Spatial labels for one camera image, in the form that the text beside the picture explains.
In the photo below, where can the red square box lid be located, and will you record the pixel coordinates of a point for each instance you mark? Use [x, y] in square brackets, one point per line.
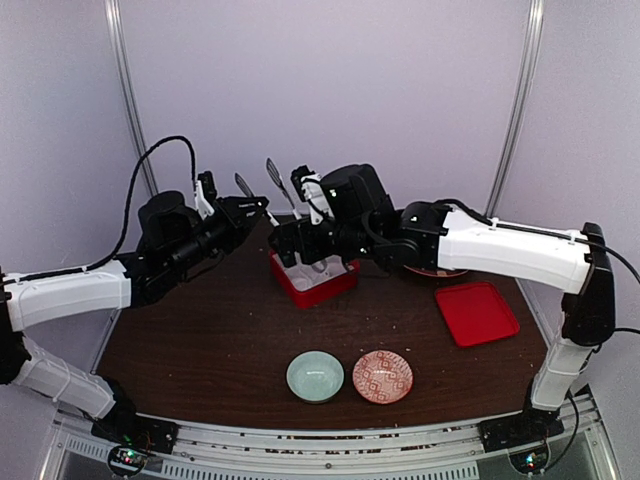
[476, 314]

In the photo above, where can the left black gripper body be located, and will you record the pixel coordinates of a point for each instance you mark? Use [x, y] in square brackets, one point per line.
[225, 234]

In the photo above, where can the pale green ceramic bowl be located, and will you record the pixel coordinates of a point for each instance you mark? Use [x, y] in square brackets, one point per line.
[315, 377]

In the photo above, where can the aluminium frame post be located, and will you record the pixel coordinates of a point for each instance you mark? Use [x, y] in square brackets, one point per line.
[117, 37]
[527, 70]

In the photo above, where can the red square chocolate box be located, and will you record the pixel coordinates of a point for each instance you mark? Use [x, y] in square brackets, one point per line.
[318, 295]

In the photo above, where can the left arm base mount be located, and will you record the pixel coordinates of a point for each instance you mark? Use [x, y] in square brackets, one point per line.
[137, 440]

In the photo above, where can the aluminium front rail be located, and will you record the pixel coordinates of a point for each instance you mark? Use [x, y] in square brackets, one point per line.
[452, 450]

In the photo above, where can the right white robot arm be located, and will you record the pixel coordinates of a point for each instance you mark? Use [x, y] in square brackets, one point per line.
[447, 234]

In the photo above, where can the right aluminium frame post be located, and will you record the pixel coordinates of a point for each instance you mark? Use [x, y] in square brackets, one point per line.
[527, 70]

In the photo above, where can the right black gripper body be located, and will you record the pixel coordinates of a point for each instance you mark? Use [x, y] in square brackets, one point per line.
[350, 241]

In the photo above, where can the left aluminium frame post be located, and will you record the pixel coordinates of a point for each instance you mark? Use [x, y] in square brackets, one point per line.
[117, 37]

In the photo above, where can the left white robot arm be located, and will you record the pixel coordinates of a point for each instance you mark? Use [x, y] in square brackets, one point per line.
[119, 282]

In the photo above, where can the red patterned ceramic bowl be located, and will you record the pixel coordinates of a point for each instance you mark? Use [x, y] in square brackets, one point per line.
[382, 377]

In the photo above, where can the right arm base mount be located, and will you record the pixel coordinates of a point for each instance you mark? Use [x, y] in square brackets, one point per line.
[524, 436]

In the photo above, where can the dark red round tray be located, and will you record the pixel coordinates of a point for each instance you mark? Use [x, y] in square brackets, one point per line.
[438, 273]

